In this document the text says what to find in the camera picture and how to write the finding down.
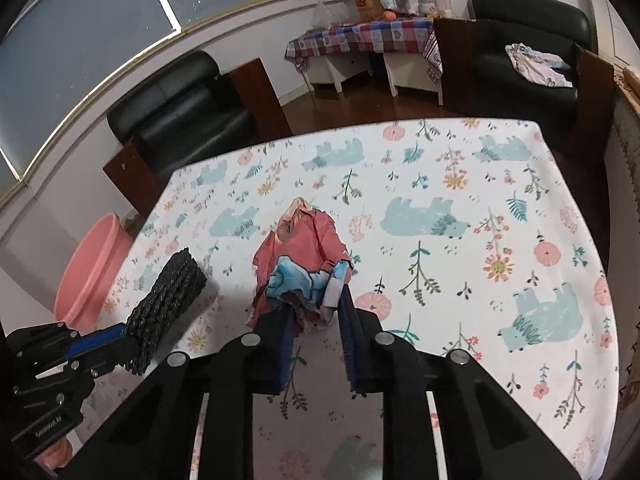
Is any pink plastic basin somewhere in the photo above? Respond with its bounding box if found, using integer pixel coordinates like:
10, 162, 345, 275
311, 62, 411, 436
54, 212, 133, 328

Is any white low table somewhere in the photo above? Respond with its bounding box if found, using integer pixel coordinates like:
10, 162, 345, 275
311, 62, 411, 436
302, 52, 373, 93
382, 50, 443, 106

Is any pink and blue cloth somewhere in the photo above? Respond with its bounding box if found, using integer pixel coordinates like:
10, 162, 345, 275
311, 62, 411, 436
250, 197, 356, 331

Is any beige lace-trimmed furniture cover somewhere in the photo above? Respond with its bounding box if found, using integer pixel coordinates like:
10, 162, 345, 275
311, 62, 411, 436
605, 70, 640, 411

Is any pink quilt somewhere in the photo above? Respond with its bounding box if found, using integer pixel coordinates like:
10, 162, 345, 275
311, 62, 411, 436
620, 67, 640, 106

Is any black leather armchair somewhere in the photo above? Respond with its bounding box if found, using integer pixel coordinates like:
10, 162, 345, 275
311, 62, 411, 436
470, 0, 593, 126
106, 50, 256, 176

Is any grey window blind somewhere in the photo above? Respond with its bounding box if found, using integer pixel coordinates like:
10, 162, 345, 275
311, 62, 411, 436
0, 0, 381, 201

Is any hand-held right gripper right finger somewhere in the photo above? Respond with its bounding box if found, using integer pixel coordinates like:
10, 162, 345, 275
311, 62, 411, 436
337, 292, 583, 480

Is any brown wooden side panel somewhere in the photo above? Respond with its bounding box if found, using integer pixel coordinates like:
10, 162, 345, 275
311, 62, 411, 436
230, 57, 293, 136
575, 45, 616, 151
102, 142, 168, 216
432, 17, 476, 111

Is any plaid tablecloth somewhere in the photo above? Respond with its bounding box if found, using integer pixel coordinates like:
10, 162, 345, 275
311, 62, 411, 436
285, 17, 443, 86

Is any translucent plastic bag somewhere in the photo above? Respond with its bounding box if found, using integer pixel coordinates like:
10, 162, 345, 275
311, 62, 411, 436
310, 0, 351, 28

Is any floral bear printed tablecloth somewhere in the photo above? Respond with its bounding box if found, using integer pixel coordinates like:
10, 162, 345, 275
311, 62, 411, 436
75, 119, 626, 480

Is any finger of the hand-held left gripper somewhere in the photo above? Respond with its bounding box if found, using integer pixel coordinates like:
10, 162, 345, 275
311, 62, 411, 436
67, 342, 140, 377
67, 322, 128, 361

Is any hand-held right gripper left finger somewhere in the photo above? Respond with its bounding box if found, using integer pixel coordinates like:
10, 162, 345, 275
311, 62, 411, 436
75, 305, 301, 480

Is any light printed cloth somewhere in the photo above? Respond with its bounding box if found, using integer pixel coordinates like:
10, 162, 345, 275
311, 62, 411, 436
505, 42, 573, 88

